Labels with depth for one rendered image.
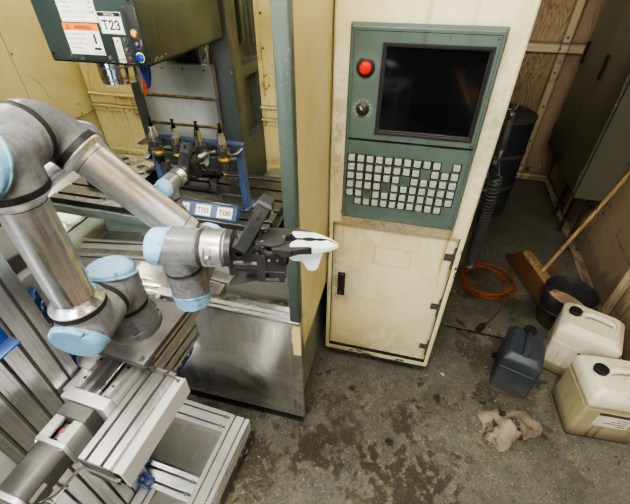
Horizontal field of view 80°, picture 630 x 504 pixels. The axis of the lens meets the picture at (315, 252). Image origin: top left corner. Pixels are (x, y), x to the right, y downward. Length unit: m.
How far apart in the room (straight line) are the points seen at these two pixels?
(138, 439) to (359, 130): 1.14
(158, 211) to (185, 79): 1.61
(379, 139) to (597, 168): 2.00
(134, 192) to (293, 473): 1.52
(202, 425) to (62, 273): 1.19
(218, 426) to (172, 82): 1.84
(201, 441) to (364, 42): 1.69
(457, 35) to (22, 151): 1.11
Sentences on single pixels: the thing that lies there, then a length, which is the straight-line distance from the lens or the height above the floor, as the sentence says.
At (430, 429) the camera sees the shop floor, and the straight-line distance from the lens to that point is 2.17.
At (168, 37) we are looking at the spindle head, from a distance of 1.84.
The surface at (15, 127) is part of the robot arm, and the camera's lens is 0.80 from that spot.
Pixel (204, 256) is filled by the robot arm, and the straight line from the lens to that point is 0.72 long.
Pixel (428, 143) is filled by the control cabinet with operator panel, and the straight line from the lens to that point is 1.39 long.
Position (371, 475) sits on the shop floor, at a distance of 2.02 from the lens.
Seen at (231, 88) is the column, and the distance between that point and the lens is 2.34.
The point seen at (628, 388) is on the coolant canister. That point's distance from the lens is 2.26.
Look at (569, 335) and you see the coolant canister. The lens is 2.41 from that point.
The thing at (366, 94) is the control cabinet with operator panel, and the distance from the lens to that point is 1.35.
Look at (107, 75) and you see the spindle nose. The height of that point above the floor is 1.47.
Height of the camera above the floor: 1.88
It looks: 38 degrees down
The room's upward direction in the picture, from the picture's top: straight up
